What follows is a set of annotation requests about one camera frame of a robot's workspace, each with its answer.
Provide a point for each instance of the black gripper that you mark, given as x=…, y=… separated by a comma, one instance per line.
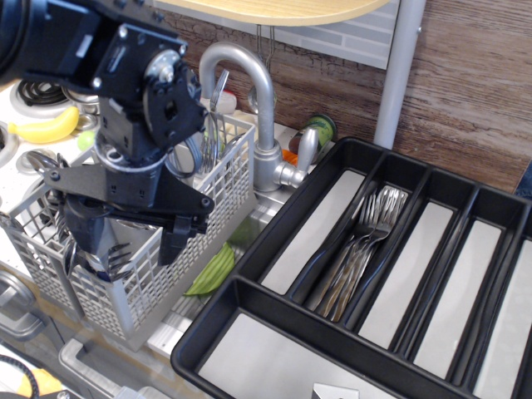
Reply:
x=94, y=192

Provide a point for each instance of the silver fork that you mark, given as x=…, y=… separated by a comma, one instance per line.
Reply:
x=118, y=256
x=210, y=145

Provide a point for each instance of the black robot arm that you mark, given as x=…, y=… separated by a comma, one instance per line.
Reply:
x=123, y=53

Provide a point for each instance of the silver spoon at basket edge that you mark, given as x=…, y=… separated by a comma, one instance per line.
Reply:
x=40, y=162

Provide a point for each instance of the grey plastic cutlery basket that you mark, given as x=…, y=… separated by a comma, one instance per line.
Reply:
x=129, y=310

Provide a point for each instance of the upright silver fork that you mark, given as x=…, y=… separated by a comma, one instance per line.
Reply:
x=210, y=145

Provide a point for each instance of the black cutlery tray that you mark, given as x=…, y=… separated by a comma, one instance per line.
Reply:
x=443, y=309

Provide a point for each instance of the green toy lime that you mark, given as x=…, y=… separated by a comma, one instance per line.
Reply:
x=85, y=140

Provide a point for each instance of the green toy leaf vegetable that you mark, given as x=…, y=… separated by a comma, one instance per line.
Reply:
x=214, y=273

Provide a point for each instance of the yellow toy banana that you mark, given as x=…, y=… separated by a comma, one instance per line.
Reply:
x=48, y=131

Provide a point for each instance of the silver toy faucet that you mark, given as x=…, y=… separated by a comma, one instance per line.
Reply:
x=270, y=170

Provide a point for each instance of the black stove coil burner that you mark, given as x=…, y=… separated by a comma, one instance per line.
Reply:
x=40, y=93

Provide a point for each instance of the orange toy carrot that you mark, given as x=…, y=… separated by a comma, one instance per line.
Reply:
x=290, y=157

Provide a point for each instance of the green labelled toy can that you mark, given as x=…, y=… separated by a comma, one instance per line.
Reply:
x=325, y=129

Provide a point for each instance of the pile of silver forks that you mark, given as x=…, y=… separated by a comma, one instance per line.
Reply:
x=377, y=216

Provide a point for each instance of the grey metal pole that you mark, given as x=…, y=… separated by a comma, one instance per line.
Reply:
x=407, y=31

